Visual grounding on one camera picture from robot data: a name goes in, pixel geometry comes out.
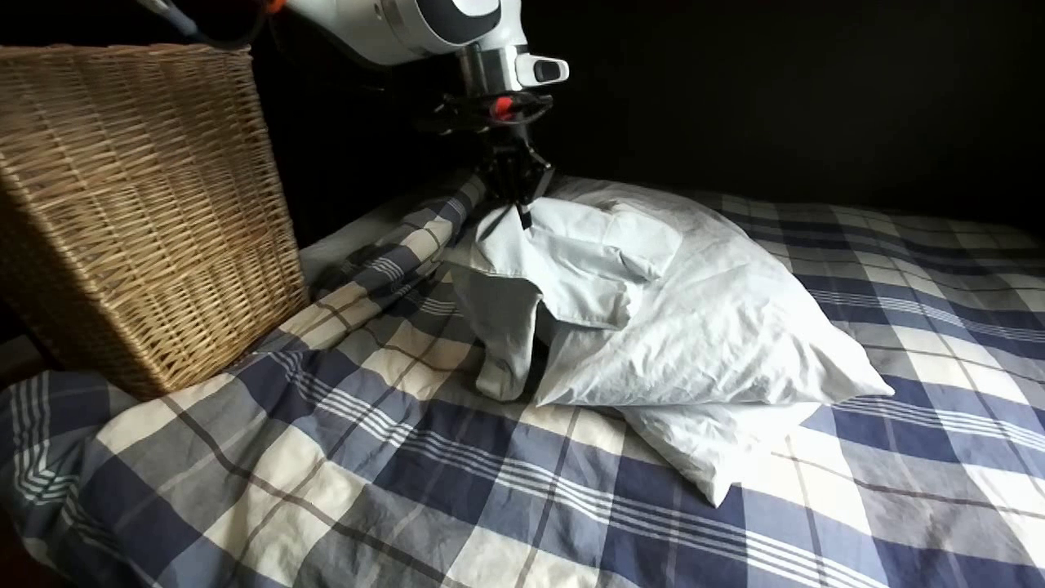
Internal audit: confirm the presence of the blue plaid bed cover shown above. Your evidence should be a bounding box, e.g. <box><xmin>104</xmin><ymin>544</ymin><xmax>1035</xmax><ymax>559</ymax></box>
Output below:
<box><xmin>0</xmin><ymin>191</ymin><xmax>1045</xmax><ymax>588</ymax></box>

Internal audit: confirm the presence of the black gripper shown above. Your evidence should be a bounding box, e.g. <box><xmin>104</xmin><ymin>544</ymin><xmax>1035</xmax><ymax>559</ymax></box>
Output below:
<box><xmin>477</xmin><ymin>126</ymin><xmax>556</xmax><ymax>206</ymax></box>

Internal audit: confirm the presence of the white lower pillow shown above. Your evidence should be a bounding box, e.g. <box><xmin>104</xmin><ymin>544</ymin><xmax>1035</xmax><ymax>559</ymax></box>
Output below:
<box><xmin>624</xmin><ymin>402</ymin><xmax>815</xmax><ymax>508</ymax></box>

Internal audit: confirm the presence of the woven wicker basket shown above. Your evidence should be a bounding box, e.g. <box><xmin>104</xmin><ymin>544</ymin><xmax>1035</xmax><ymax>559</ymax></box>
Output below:
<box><xmin>0</xmin><ymin>45</ymin><xmax>305</xmax><ymax>399</ymax></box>

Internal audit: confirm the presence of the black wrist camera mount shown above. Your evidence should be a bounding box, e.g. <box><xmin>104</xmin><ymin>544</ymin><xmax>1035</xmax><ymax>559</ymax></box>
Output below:
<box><xmin>415</xmin><ymin>91</ymin><xmax>551</xmax><ymax>138</ymax></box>

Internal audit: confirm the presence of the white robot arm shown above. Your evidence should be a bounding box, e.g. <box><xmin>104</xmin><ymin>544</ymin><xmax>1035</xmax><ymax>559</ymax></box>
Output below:
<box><xmin>137</xmin><ymin>0</ymin><xmax>572</xmax><ymax>206</ymax></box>

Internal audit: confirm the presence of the white upper pillow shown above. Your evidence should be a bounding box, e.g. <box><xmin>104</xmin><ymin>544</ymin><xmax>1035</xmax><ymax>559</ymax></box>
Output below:
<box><xmin>535</xmin><ymin>181</ymin><xmax>891</xmax><ymax>404</ymax></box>

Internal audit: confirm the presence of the white cloth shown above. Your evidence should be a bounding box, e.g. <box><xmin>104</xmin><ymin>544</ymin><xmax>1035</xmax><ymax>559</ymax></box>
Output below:
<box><xmin>447</xmin><ymin>197</ymin><xmax>700</xmax><ymax>404</ymax></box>

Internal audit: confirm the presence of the white pillow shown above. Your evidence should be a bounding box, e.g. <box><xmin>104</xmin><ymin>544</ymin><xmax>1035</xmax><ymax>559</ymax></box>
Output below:
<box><xmin>624</xmin><ymin>402</ymin><xmax>815</xmax><ymax>508</ymax></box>
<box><xmin>535</xmin><ymin>181</ymin><xmax>891</xmax><ymax>404</ymax></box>

